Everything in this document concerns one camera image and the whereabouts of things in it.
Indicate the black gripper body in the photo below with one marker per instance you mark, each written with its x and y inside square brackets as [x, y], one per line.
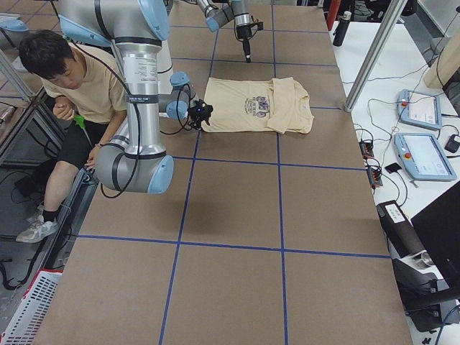
[205, 119]
[244, 32]

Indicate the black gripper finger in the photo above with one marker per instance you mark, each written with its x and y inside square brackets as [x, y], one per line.
[247, 50]

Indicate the beige long sleeve shirt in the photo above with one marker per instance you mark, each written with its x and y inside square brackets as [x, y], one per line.
[279, 105]

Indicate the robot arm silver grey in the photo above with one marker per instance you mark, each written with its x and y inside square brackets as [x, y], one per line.
[135, 160]
[231, 11]

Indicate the black water bottle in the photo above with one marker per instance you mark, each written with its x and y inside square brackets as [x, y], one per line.
[341, 29]

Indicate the red cylinder bottle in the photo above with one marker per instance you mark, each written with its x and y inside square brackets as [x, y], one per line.
[332, 13]

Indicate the person in beige shirt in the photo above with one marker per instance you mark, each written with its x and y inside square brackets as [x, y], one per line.
[82, 80]

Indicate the far teach pendant tablet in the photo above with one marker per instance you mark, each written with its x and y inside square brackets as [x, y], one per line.
[419, 109]

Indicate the teach pendant tablet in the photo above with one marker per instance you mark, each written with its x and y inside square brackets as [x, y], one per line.
[419, 109]
[422, 157]

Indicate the wooden panel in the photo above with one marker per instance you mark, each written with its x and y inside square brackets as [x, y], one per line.
[446, 64]

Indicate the near teach pendant tablet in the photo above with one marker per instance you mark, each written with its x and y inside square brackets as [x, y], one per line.
[422, 157]

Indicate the black monitor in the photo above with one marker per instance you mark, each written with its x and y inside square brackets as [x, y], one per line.
[437, 227]

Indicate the black label printer device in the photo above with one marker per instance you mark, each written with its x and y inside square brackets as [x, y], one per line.
[426, 296]

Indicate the white plastic basket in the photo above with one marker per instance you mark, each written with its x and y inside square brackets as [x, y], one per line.
[32, 309]

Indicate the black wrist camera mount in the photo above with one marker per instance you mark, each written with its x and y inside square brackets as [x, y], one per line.
[259, 26]
[201, 108]

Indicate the white camera pole base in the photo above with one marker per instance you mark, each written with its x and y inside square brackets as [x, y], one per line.
[164, 62]

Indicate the aluminium frame post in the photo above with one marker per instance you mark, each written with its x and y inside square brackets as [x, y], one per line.
[394, 11]

